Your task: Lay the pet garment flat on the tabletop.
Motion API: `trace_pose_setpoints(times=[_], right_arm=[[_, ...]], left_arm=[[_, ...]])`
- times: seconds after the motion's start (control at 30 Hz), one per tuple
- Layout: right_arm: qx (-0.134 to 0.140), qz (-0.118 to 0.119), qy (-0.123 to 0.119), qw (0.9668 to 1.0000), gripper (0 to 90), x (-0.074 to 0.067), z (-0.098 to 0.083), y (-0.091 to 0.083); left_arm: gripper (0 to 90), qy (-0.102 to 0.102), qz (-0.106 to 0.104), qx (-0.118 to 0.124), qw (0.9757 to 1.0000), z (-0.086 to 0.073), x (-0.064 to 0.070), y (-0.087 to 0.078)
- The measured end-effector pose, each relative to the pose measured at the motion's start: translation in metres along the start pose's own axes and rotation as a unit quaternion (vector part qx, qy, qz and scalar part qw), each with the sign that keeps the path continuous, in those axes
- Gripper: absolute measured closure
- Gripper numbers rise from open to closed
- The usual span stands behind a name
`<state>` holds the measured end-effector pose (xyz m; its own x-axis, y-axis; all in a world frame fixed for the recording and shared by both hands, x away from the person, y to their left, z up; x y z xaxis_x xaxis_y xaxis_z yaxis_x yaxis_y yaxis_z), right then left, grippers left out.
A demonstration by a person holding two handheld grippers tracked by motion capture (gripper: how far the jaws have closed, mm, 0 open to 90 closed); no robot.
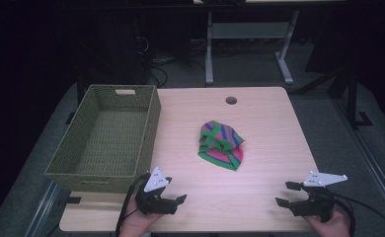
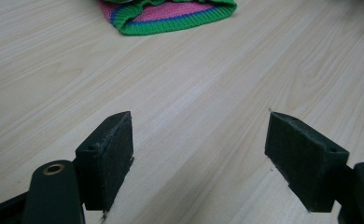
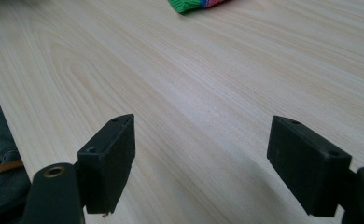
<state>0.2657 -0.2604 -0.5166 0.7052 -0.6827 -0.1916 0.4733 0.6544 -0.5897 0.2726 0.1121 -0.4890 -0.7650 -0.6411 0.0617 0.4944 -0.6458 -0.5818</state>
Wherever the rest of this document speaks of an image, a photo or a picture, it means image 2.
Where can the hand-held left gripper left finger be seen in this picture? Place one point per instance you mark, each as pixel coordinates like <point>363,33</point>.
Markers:
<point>107,161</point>

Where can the pink and green knit hat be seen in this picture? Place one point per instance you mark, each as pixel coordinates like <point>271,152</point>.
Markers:
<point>167,15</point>

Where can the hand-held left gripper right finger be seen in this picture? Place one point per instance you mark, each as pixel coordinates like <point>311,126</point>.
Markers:
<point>304,158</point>

